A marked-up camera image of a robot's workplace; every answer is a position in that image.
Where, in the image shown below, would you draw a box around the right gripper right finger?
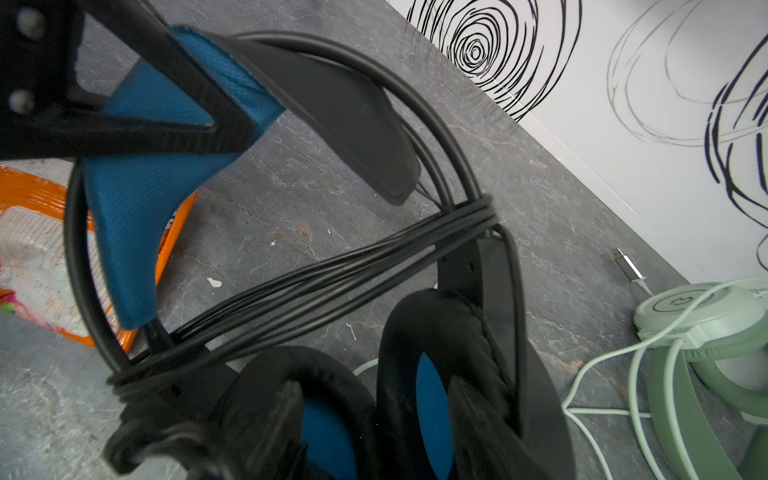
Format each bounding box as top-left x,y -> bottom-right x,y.
448,376 -> 549,479

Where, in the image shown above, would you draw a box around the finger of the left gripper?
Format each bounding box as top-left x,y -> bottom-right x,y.
1,1 -> 256,161

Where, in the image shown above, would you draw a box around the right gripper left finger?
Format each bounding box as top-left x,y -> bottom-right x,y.
214,379 -> 306,479

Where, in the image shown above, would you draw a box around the mint green headphone cable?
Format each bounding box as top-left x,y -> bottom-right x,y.
353,247 -> 768,480

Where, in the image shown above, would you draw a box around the black gaming headphones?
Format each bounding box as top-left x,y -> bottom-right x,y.
64,27 -> 576,479

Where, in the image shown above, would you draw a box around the mint green headphones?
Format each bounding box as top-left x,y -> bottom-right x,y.
633,283 -> 767,479

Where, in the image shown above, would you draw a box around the orange snack bag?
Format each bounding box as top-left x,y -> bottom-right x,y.
0,164 -> 199,355

